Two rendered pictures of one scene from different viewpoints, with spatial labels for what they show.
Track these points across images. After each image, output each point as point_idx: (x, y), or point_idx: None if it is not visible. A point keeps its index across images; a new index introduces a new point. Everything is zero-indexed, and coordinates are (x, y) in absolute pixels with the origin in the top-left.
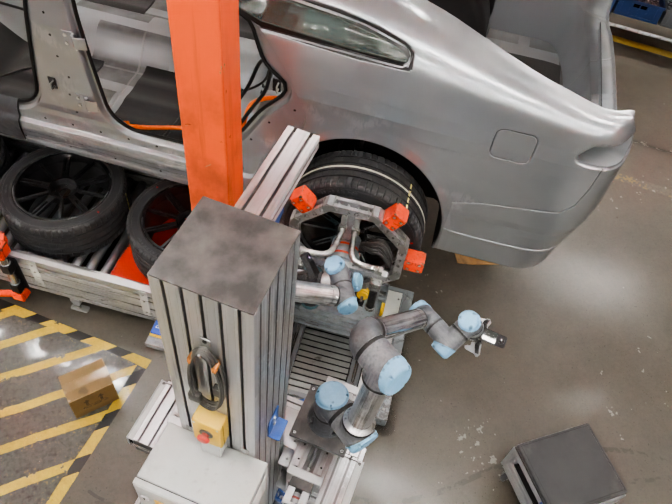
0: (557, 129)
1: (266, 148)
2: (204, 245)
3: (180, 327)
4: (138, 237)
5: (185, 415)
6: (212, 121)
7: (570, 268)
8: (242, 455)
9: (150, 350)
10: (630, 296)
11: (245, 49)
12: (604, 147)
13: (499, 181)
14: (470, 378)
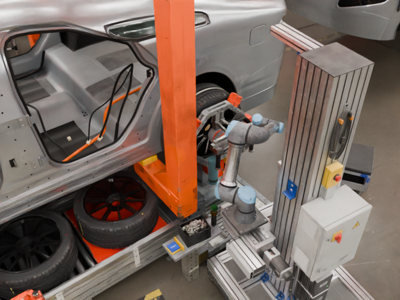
0: (270, 15)
1: (150, 116)
2: (328, 61)
3: (337, 106)
4: (105, 225)
5: (312, 187)
6: (190, 76)
7: (252, 109)
8: (336, 189)
9: (152, 286)
10: (281, 102)
11: (57, 100)
12: (285, 14)
13: (256, 57)
14: (277, 171)
